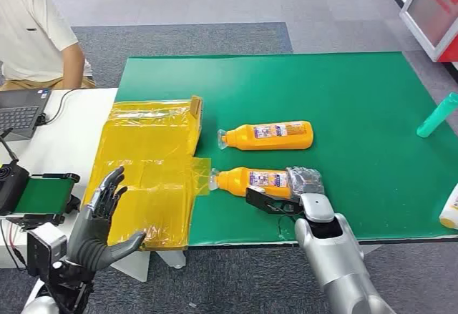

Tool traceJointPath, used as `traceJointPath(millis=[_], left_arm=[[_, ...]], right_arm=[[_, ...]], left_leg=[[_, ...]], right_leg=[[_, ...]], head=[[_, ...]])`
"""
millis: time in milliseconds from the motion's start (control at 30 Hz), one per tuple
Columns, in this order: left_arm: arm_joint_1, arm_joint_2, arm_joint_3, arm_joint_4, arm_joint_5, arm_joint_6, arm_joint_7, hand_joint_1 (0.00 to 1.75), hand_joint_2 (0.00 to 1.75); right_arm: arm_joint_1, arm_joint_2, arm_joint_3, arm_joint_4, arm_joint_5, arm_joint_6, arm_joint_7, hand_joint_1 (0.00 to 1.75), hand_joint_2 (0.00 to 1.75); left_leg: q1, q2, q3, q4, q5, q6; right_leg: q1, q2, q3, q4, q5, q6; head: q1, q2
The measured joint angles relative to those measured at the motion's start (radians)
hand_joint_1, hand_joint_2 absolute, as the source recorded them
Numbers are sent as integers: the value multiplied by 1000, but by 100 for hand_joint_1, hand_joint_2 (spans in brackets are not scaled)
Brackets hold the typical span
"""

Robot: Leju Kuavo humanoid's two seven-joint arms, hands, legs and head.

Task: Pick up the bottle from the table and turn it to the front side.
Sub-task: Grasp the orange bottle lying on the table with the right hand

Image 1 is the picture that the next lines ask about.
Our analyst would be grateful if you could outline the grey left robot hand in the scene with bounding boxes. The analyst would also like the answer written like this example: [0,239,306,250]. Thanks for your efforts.
[66,165,147,275]

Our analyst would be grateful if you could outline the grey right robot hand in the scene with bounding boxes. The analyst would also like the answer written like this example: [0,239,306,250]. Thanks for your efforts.
[286,166,325,198]

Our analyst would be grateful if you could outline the orange bottle with clear cap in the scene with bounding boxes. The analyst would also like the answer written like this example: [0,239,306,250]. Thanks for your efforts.
[208,166,297,200]
[217,120,315,152]

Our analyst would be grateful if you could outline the teal plastic bottle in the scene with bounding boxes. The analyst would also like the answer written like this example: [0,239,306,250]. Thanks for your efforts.
[417,92,458,139]

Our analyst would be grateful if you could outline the white and yellow bottle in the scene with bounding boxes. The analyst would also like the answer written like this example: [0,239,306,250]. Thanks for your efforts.
[438,184,458,231]

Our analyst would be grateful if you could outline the white table foot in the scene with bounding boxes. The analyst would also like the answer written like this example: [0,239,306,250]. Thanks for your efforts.
[109,245,151,283]
[155,250,187,270]

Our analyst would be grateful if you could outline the small green belt conveyor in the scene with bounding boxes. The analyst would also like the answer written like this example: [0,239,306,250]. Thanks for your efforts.
[5,172,81,231]

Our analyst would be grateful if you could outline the green table mat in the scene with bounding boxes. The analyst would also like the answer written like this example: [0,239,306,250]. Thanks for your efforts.
[115,51,458,247]

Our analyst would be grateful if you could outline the yellow film-wrapped cardboard box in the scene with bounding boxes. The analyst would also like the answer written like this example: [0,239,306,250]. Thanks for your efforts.
[83,95,212,252]

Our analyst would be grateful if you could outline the black device with fan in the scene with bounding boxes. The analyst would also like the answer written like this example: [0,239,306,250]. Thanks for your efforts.
[0,160,30,217]

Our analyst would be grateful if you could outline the black antenna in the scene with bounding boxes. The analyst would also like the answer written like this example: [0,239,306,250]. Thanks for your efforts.
[0,128,18,162]

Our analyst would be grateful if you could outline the dark grey laptop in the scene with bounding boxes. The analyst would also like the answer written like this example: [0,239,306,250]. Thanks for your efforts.
[0,88,52,142]

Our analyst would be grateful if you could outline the person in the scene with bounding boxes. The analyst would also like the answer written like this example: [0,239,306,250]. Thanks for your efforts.
[0,0,97,91]

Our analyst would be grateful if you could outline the red and white sign stand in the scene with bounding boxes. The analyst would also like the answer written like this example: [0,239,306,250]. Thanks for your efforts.
[399,0,458,63]

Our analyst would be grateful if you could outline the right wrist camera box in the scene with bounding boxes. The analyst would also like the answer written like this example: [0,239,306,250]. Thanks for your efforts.
[245,186,303,217]

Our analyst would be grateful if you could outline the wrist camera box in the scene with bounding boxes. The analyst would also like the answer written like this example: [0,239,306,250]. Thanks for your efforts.
[245,186,303,217]
[26,222,68,278]

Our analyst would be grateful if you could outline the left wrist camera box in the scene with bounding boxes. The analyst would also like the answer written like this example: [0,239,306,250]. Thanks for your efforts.
[26,222,68,278]

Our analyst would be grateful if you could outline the red and black wires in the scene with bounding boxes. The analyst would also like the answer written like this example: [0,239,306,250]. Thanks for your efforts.
[0,217,29,271]

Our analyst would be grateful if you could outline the black laptop cable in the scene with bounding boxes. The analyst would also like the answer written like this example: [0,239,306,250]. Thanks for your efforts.
[35,88,78,127]

